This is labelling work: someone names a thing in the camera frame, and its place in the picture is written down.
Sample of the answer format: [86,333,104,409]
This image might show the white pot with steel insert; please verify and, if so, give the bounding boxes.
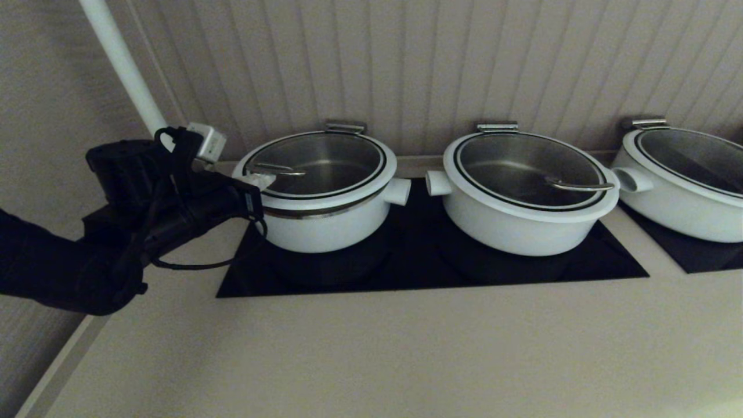
[425,170,617,257]
[609,145,743,244]
[250,177,412,254]

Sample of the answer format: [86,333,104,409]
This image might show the right white pot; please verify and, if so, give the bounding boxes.
[622,128,743,208]

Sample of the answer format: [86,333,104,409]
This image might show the white metal pole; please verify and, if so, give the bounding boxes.
[78,0,175,140]

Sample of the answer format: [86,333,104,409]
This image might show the wide black glass cooktop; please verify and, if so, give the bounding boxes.
[216,179,650,298]

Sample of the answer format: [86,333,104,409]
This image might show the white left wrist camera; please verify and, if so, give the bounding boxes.
[186,122,228,164]

